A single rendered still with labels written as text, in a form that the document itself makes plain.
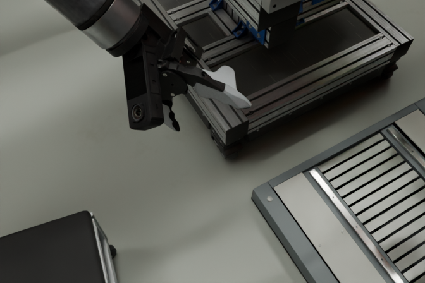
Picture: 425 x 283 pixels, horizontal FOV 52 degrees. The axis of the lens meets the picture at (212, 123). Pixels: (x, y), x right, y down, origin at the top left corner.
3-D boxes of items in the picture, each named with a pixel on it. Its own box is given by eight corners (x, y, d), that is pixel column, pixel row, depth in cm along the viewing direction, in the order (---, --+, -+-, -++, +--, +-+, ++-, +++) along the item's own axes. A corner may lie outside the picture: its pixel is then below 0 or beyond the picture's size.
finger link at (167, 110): (185, 108, 76) (179, 72, 68) (178, 136, 72) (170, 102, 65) (168, 107, 76) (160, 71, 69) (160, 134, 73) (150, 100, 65)
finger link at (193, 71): (228, 77, 60) (167, 57, 59) (226, 85, 59) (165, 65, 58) (219, 96, 64) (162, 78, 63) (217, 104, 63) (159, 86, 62)
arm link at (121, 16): (107, 15, 51) (68, 40, 56) (135, 40, 54) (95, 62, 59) (126, -23, 56) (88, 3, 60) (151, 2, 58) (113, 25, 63)
